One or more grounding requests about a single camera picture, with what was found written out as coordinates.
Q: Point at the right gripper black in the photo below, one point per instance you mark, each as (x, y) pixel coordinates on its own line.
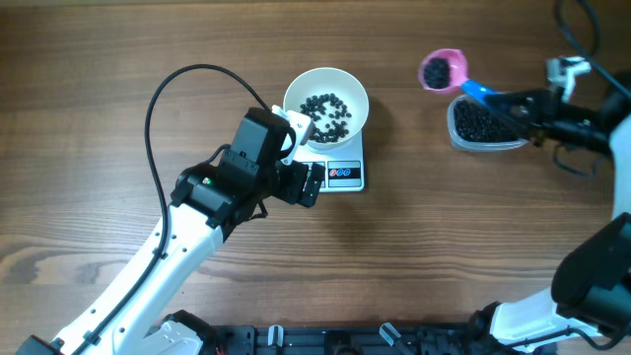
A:
(542, 116)

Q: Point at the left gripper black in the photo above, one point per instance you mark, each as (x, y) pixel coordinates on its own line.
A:
(298, 173)

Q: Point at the pink scoop blue handle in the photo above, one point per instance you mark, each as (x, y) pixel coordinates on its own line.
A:
(459, 76)

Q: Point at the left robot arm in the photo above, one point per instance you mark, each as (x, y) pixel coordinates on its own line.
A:
(208, 203)

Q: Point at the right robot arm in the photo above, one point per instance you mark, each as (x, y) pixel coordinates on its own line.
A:
(589, 296)

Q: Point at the white digital kitchen scale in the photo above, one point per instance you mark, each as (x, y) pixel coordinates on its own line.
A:
(344, 168)

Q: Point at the black beans in bowl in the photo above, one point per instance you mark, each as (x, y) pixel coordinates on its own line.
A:
(330, 116)

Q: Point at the black beans in scoop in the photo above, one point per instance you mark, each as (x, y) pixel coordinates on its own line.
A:
(437, 73)

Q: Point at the white bowl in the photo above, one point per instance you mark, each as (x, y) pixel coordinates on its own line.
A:
(323, 80)

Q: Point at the black beans pile in container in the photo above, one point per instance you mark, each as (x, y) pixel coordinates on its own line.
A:
(475, 123)

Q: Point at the clear plastic container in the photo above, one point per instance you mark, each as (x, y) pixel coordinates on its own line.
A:
(475, 147)

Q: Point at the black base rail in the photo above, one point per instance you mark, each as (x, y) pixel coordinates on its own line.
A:
(387, 338)

